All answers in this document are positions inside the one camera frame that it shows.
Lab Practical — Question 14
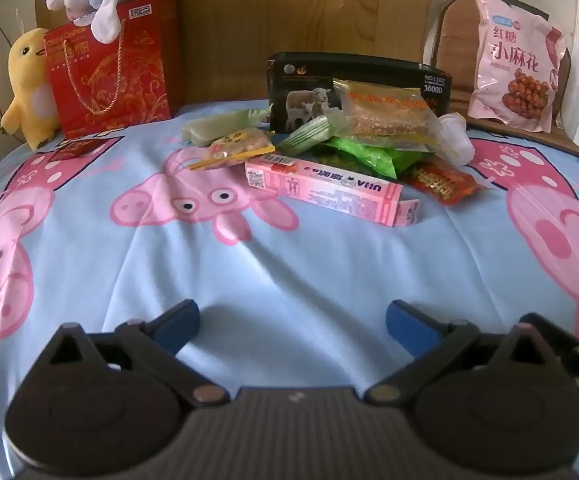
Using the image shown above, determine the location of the red gold snack packet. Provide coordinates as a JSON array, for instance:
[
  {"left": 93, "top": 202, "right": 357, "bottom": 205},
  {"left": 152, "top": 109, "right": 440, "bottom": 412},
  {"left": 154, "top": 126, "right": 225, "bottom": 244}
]
[{"left": 402, "top": 157, "right": 490, "bottom": 206}]

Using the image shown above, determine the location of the black box with sheep picture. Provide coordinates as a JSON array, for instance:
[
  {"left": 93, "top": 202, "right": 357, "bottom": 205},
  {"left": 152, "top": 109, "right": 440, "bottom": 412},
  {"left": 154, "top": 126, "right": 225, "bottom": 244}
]
[{"left": 268, "top": 52, "right": 453, "bottom": 134}]

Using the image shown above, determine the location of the small dark red packet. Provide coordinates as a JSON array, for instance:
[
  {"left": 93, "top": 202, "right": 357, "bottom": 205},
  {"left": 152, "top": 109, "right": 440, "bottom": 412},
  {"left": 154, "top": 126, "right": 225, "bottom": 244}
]
[{"left": 50, "top": 139, "right": 101, "bottom": 162}]

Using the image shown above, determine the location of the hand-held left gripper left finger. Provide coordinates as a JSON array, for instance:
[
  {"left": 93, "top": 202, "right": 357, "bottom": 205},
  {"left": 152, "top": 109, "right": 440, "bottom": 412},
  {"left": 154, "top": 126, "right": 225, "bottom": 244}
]
[{"left": 44, "top": 299, "right": 230, "bottom": 408}]

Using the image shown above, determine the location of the yellow plush duck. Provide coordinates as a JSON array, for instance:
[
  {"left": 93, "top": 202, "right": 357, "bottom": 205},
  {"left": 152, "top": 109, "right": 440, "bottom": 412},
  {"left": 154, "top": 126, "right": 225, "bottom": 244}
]
[{"left": 0, "top": 27, "right": 63, "bottom": 151}]

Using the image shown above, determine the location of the bright green snack packet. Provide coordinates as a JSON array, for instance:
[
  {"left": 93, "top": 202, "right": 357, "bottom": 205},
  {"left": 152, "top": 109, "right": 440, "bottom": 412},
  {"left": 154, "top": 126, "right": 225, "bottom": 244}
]
[{"left": 319, "top": 135, "right": 433, "bottom": 181}]

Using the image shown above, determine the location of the large pink snack bag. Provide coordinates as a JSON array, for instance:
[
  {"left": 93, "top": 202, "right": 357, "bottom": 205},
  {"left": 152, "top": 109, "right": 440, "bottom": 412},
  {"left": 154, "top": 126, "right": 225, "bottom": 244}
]
[{"left": 468, "top": 0, "right": 567, "bottom": 134}]

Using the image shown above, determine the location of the white plastic cup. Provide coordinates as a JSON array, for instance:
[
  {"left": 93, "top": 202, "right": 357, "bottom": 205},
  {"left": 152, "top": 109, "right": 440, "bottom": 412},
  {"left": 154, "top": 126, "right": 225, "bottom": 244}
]
[{"left": 437, "top": 114, "right": 475, "bottom": 166}]

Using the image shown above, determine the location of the clear packet of brown grains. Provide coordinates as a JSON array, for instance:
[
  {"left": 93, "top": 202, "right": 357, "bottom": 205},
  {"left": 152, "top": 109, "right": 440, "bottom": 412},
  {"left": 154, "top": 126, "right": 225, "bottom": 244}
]
[{"left": 333, "top": 78, "right": 443, "bottom": 138}]

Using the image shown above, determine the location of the wooden headboard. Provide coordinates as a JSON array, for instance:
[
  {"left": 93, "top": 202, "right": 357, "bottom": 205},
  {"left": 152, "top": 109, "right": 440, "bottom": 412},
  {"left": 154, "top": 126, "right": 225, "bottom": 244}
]
[{"left": 34, "top": 0, "right": 450, "bottom": 111}]

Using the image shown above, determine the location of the wooden chair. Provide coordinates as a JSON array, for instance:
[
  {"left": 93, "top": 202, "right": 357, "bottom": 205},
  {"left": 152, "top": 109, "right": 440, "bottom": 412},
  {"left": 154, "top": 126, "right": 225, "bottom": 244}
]
[{"left": 422, "top": 0, "right": 579, "bottom": 161}]

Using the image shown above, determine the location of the blue cartoon pig blanket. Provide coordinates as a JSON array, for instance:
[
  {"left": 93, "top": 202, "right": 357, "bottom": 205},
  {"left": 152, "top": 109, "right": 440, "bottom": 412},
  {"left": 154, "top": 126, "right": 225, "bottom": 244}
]
[{"left": 0, "top": 97, "right": 579, "bottom": 480}]

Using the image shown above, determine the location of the red gift bag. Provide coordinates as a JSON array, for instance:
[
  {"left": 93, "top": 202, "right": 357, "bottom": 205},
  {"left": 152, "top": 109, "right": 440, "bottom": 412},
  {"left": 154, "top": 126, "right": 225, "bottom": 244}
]
[{"left": 44, "top": 0, "right": 178, "bottom": 139}]

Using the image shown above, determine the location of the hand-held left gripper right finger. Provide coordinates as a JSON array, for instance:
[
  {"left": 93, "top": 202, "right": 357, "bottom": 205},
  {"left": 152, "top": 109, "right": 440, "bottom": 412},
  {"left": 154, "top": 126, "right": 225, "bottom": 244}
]
[{"left": 367, "top": 300, "right": 550, "bottom": 407}]

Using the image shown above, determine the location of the pale green snack packet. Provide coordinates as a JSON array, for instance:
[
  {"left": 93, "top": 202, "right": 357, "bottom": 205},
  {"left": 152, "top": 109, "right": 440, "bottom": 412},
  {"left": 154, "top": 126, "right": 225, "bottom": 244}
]
[{"left": 181, "top": 108, "right": 273, "bottom": 147}]

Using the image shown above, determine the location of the long pink carton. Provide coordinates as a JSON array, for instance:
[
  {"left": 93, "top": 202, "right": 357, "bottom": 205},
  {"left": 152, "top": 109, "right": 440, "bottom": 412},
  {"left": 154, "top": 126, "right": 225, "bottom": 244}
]
[{"left": 244, "top": 154, "right": 421, "bottom": 227}]

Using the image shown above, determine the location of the green striped snack packet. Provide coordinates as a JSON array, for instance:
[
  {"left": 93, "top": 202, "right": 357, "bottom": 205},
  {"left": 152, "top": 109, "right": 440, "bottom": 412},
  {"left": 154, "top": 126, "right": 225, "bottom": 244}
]
[{"left": 276, "top": 114, "right": 346, "bottom": 157}]

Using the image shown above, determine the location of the clear peanut packet yellow edge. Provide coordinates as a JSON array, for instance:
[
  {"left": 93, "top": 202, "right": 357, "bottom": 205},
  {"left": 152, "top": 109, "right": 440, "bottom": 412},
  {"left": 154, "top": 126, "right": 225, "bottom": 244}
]
[{"left": 190, "top": 127, "right": 275, "bottom": 172}]

